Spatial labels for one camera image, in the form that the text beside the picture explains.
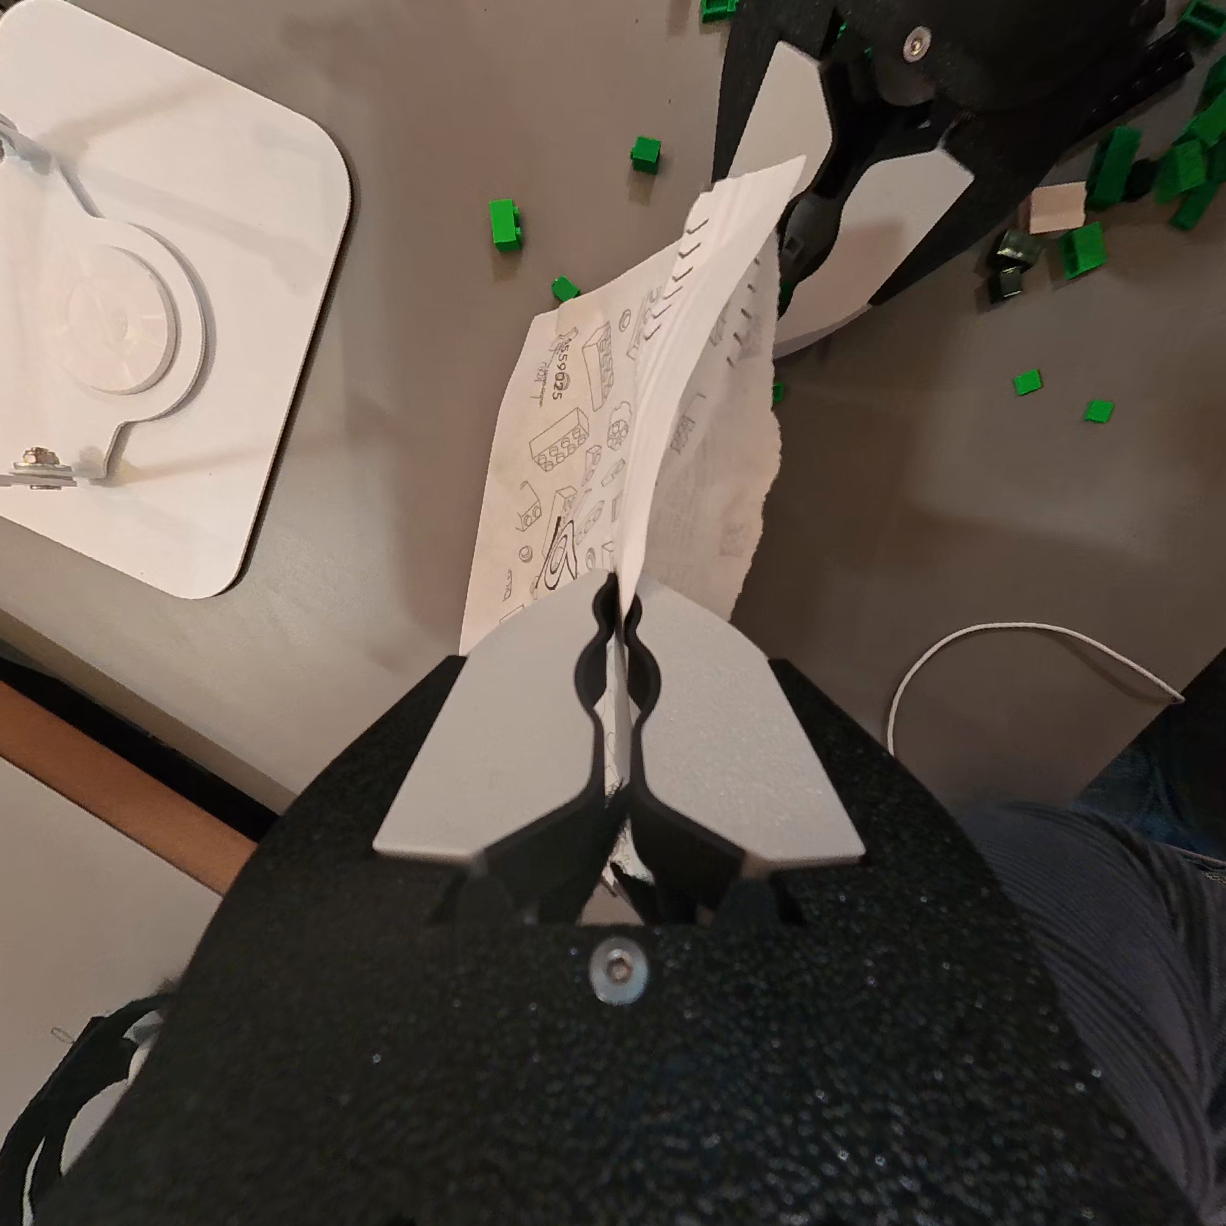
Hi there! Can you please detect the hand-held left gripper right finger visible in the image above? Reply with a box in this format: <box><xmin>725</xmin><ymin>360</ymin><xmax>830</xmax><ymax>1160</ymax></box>
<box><xmin>625</xmin><ymin>582</ymin><xmax>867</xmax><ymax>927</ymax></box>

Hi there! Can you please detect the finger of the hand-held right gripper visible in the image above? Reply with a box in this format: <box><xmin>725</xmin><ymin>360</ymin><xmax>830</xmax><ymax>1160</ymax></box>
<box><xmin>771</xmin><ymin>115</ymin><xmax>976</xmax><ymax>360</ymax></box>
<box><xmin>729</xmin><ymin>41</ymin><xmax>867</xmax><ymax>187</ymax></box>

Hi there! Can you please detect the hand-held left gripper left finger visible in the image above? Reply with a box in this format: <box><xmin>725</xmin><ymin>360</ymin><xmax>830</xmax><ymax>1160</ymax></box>
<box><xmin>372</xmin><ymin>572</ymin><xmax>625</xmax><ymax>924</ymax></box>

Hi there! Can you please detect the white printed paper bag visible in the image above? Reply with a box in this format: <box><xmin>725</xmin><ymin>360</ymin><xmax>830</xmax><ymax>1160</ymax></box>
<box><xmin>459</xmin><ymin>152</ymin><xmax>806</xmax><ymax>878</ymax></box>

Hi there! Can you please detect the grey desk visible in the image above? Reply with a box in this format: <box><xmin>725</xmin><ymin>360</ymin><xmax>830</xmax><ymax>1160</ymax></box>
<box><xmin>0</xmin><ymin>0</ymin><xmax>1226</xmax><ymax>815</ymax></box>

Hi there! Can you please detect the white desk with wooden edge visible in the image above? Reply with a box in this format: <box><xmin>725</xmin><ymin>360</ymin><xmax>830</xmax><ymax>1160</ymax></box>
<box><xmin>0</xmin><ymin>661</ymin><xmax>260</xmax><ymax>1181</ymax></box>

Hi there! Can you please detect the white brick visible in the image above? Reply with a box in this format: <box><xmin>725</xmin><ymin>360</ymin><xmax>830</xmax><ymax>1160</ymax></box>
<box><xmin>1028</xmin><ymin>184</ymin><xmax>1088</xmax><ymax>233</ymax></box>

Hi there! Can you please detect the heap of green toy bricks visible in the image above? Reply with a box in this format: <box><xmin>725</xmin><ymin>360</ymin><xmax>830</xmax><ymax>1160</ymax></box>
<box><xmin>986</xmin><ymin>0</ymin><xmax>1226</xmax><ymax>309</ymax></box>

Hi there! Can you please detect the long black plate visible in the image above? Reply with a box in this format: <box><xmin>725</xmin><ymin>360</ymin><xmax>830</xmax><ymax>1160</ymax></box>
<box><xmin>1101</xmin><ymin>28</ymin><xmax>1196</xmax><ymax>135</ymax></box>

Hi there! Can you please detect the person's torso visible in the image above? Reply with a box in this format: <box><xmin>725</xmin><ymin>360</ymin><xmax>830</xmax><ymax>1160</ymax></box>
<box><xmin>957</xmin><ymin>806</ymin><xmax>1226</xmax><ymax>1226</ymax></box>

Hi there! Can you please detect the white metal stand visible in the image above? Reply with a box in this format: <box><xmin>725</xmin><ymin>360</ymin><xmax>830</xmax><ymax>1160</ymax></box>
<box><xmin>0</xmin><ymin>0</ymin><xmax>358</xmax><ymax>601</ymax></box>

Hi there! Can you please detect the white cable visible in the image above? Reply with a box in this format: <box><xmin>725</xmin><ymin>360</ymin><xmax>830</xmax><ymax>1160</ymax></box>
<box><xmin>885</xmin><ymin>624</ymin><xmax>1188</xmax><ymax>760</ymax></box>

